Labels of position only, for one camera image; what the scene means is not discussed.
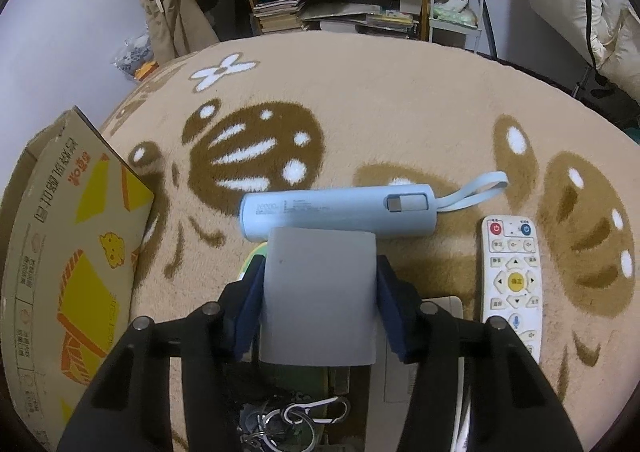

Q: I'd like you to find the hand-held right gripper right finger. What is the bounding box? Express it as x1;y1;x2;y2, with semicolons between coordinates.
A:
376;254;585;452

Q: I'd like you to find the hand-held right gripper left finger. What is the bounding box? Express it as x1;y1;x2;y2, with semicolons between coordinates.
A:
57;254;266;452

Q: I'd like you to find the grey rectangular box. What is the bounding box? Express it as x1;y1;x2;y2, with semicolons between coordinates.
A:
258;227;377;367

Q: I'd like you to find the brown cardboard box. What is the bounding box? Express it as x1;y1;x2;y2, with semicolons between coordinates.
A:
0;105;156;452

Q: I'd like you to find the white flat charger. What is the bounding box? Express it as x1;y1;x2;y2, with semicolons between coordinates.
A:
367;296;463;452

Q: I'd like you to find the light blue power bank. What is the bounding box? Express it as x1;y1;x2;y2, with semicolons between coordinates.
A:
239;171;509;239

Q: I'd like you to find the silver carabiner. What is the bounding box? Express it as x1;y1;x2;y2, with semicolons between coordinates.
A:
282;396;351;425

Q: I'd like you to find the white remote control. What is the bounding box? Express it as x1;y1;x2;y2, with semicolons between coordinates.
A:
481;215;543;364

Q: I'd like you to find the bag of plush toys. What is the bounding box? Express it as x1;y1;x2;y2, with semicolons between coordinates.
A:
111;34;158;80

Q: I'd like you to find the stack of books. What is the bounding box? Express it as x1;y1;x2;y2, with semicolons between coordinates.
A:
250;0;307;35

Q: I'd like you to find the green tissue pack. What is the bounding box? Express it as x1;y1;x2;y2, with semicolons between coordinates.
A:
432;4;478;28

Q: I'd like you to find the pile of papers and magazines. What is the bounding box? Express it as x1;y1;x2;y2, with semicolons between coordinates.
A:
302;0;421;40

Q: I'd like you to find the key ring with keys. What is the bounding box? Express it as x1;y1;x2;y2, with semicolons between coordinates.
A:
237;402;318;452

